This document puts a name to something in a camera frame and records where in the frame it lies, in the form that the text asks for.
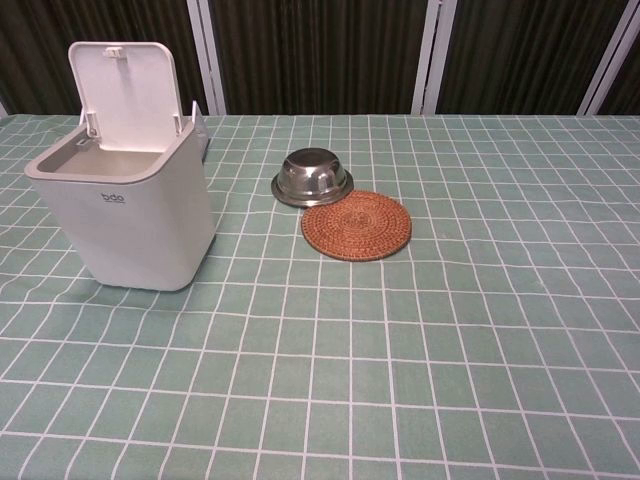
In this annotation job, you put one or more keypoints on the white plastic trash bin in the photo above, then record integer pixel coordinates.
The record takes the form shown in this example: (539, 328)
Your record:
(125, 225)

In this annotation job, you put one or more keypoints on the white frame post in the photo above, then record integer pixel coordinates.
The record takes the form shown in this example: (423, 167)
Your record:
(427, 57)
(207, 55)
(614, 60)

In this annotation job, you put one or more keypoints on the dark pleated curtain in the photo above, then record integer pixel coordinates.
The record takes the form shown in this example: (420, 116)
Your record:
(320, 55)

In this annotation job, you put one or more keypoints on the green checkered tablecloth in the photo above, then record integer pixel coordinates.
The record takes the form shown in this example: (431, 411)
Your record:
(400, 350)

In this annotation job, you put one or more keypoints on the white plastic bin lid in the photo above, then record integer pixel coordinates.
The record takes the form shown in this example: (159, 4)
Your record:
(122, 95)

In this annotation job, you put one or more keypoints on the stainless steel bowl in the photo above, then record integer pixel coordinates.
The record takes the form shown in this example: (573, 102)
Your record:
(310, 177)

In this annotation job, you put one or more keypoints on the round woven rattan coaster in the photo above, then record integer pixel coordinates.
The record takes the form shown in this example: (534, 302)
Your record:
(357, 225)

